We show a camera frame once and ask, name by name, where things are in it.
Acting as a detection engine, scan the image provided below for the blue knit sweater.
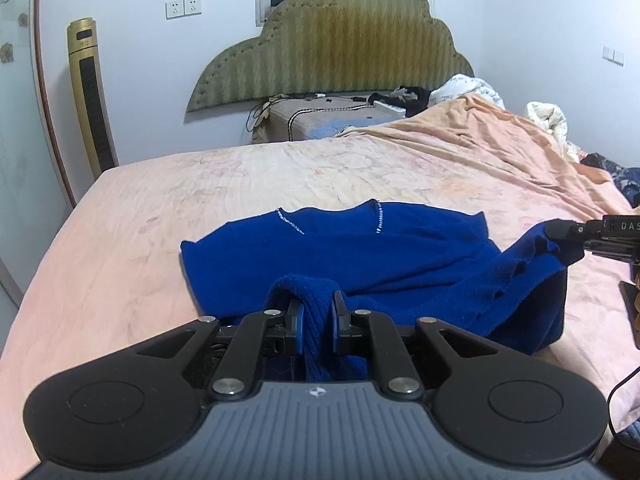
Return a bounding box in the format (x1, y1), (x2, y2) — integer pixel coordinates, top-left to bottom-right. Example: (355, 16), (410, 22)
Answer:
(180, 200), (584, 382)

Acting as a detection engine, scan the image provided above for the black dark clothes pile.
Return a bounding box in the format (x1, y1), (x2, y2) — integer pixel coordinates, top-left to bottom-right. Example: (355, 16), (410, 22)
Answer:
(367, 86), (433, 118)

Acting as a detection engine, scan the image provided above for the dark patterned garment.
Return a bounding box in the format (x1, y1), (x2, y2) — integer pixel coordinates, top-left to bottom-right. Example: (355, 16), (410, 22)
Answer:
(580, 153), (640, 208)

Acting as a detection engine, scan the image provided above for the cream crumpled cloth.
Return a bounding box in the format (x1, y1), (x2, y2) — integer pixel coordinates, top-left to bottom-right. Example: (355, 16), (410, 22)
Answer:
(524, 102), (584, 164)

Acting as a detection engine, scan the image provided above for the pink bed sheet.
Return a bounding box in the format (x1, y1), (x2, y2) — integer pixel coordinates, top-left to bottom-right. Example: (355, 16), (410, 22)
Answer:
(0, 129), (640, 480)

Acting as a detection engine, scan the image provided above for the orange peach blanket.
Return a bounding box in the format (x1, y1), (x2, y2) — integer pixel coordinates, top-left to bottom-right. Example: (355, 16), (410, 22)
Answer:
(340, 94), (638, 218)

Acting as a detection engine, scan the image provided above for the white crumpled quilt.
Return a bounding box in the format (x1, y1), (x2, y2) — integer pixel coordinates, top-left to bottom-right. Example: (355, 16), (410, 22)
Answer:
(427, 74), (506, 110)

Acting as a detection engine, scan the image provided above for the beige patterned pillow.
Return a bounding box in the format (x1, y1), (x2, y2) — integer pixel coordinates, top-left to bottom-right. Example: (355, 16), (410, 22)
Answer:
(250, 94), (405, 144)

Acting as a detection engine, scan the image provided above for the glass wardrobe sliding door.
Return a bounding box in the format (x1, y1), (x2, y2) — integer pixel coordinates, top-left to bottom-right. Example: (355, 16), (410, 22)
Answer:
(0, 0), (76, 311)

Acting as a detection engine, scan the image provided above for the olive upholstered headboard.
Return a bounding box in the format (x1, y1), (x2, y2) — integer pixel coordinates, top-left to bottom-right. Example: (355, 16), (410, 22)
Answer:
(186, 0), (473, 113)

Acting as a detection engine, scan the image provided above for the gold tower fan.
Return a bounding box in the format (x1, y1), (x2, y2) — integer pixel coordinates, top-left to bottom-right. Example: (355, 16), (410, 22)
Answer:
(67, 18), (118, 179)

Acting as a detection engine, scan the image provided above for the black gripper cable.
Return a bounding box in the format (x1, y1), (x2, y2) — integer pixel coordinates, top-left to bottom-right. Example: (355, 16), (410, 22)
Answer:
(605, 365), (640, 456)

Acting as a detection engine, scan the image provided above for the white wall light switch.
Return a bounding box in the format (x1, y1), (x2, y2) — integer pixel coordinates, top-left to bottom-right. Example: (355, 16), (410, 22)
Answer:
(602, 47), (625, 66)

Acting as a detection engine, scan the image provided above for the white wall socket pair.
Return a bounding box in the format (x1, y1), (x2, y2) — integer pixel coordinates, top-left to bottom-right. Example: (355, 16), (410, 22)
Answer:
(165, 0), (202, 20)

